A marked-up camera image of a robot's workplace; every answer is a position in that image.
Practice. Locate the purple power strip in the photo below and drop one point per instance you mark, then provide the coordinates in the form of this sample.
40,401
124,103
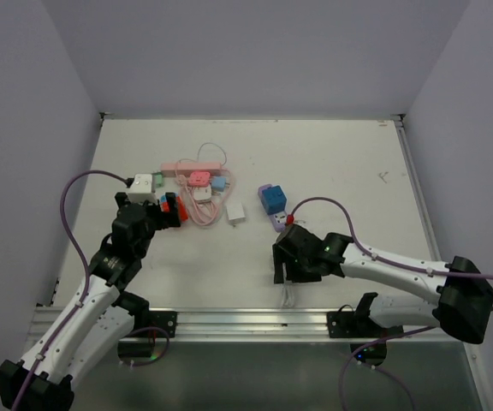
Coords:
278,220

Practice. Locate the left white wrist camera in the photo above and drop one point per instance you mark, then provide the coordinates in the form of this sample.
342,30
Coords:
142,189

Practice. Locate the pink power strip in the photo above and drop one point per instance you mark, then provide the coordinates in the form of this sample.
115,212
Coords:
187,168

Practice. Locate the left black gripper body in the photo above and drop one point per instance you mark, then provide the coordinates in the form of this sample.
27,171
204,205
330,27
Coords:
156,218

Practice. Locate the white usb charger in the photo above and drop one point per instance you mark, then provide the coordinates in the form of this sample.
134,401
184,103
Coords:
235,213

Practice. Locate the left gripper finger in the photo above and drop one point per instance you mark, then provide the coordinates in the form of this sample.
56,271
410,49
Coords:
121,199
172,217

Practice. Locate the red cube adapter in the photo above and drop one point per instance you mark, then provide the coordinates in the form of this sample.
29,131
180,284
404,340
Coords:
178,206

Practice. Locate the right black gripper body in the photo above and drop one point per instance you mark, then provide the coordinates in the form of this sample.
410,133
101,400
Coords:
298,270

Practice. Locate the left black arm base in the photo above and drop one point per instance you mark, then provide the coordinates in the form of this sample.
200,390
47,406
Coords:
149,341

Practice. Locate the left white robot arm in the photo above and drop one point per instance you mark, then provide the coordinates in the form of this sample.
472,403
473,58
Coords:
100,314

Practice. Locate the white plug adapter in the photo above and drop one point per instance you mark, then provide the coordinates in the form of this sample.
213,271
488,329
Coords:
202,194

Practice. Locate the pink plug adapter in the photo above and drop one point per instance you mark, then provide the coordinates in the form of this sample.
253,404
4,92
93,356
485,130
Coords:
199,179

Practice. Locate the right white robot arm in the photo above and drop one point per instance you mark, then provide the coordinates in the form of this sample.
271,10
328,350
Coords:
451,296

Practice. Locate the blue cube adapter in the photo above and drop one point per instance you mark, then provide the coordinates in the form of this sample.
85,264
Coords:
273,199

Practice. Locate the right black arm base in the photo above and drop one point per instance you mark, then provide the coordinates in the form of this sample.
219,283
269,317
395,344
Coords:
349,322

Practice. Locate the green plug adapter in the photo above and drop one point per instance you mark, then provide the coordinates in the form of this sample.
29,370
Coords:
158,180

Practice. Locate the light blue plug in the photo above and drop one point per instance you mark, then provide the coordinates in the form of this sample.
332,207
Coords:
219,184

